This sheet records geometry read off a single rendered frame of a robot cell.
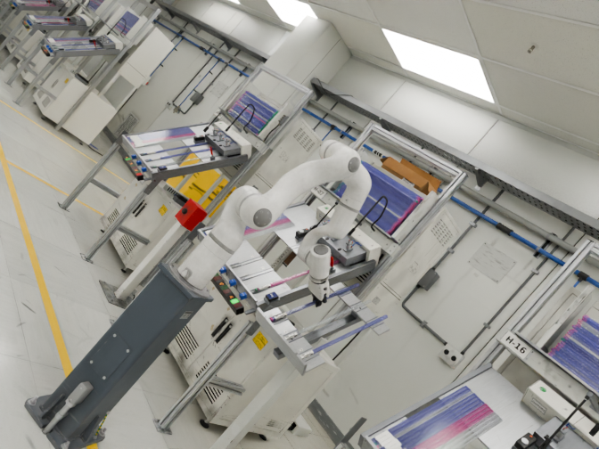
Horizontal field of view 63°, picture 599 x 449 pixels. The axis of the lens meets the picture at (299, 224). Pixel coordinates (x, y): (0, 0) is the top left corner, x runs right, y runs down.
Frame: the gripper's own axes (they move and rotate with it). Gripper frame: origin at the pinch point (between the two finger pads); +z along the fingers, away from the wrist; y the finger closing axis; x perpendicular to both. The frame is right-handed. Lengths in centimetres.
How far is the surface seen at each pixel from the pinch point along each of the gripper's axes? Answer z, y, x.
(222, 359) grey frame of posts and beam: 24, 13, 43
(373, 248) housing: 6, 16, -50
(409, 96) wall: 51, 200, -275
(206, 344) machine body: 60, 50, 36
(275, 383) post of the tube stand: 23.4, -11.6, 30.3
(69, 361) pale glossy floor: 20, 48, 100
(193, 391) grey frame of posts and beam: 35, 13, 59
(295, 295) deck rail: 9.8, 15.5, 0.8
